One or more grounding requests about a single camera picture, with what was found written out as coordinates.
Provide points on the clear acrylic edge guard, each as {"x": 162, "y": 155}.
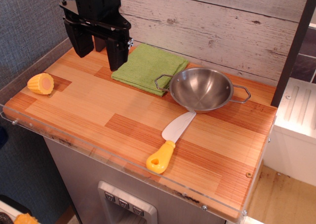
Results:
{"x": 230, "y": 214}

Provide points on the dark wooden post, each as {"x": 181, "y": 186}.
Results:
{"x": 100, "y": 44}
{"x": 294, "y": 50}

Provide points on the stainless steel two-handled bowl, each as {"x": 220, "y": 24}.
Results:
{"x": 200, "y": 89}

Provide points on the yellow handled toy knife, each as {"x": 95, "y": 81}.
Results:
{"x": 159, "y": 161}

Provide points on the dark wooden left post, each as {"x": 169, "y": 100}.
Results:
{"x": 100, "y": 44}

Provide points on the green folded cloth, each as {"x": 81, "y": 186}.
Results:
{"x": 145, "y": 64}

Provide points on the dark wooden right post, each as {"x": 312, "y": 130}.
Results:
{"x": 294, "y": 50}

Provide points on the yellow toy corn piece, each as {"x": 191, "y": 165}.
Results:
{"x": 41, "y": 84}

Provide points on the silver toy fridge cabinet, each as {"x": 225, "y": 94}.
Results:
{"x": 104, "y": 195}

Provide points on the yellow toy corn on floor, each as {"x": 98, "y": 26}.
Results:
{"x": 25, "y": 219}

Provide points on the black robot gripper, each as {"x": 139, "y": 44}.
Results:
{"x": 85, "y": 19}

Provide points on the white toy sink unit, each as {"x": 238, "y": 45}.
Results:
{"x": 292, "y": 145}

